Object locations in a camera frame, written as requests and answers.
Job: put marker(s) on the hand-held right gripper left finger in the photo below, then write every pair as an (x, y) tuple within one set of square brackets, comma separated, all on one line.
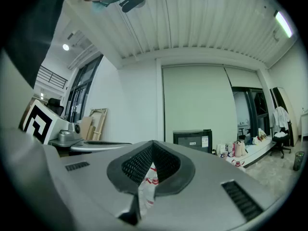
[(84, 191)]

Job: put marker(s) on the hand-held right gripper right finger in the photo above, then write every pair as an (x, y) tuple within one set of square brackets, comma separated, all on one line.
[(204, 201)]

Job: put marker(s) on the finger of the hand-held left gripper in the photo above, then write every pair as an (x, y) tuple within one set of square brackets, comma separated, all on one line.
[(101, 146)]

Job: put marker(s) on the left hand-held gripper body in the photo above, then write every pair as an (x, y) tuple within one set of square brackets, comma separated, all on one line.
[(45, 124)]

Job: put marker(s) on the black glass cabinet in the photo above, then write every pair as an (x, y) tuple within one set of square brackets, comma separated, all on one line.
[(192, 141)]

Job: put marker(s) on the black high-back office chair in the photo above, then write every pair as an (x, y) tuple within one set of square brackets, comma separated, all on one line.
[(55, 106)]

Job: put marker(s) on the brown cardboard sheets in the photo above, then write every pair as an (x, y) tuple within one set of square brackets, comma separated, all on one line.
[(86, 127)]

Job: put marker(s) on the dark metal railing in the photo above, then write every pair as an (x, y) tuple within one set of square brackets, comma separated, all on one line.
[(51, 77)]

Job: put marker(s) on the white bag with red print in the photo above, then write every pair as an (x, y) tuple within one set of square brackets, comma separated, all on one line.
[(237, 164)]

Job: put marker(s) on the black-framed glass partition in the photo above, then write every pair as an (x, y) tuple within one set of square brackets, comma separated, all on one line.
[(83, 88)]

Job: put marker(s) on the white paper bag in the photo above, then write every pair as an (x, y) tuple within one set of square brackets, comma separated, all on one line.
[(221, 149)]

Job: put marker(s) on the clear water jug red trim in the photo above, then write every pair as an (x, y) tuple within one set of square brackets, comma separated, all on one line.
[(153, 175), (146, 201)]

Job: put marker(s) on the beige tote bag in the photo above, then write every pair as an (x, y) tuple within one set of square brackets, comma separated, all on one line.
[(239, 148)]

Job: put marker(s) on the white low platform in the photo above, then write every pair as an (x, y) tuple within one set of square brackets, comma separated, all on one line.
[(258, 150)]

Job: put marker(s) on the round ceiling lamp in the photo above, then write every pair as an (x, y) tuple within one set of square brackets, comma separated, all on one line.
[(65, 47)]

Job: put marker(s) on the colourful bags pile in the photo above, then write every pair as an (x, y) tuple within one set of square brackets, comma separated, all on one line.
[(259, 136)]

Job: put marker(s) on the person's dark clothing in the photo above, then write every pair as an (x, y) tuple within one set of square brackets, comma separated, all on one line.
[(33, 32)]

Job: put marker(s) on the black swivel office chair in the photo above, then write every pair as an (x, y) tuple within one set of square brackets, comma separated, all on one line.
[(280, 142)]

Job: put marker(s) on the white cloth on chair seat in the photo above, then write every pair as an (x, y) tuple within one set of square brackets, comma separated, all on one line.
[(281, 134)]

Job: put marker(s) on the large white roller blind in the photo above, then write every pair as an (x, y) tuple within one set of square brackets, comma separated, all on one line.
[(197, 100)]

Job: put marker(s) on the white lab coat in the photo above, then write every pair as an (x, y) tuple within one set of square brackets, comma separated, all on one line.
[(281, 118)]

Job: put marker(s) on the leaning dark and beige boards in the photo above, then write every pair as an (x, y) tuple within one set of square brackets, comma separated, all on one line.
[(287, 105)]

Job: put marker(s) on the small white roller blind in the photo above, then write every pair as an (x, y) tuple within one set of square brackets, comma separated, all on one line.
[(243, 78)]

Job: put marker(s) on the long ceiling tube light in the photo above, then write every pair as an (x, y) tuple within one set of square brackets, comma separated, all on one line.
[(284, 24)]

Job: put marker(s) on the wooden canvas frame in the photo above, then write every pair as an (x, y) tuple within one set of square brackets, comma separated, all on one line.
[(99, 124)]

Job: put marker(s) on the dark window frame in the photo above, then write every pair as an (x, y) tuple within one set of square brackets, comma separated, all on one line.
[(255, 109)]

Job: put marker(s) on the black head-worn camera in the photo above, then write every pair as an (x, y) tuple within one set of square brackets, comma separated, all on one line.
[(131, 2)]

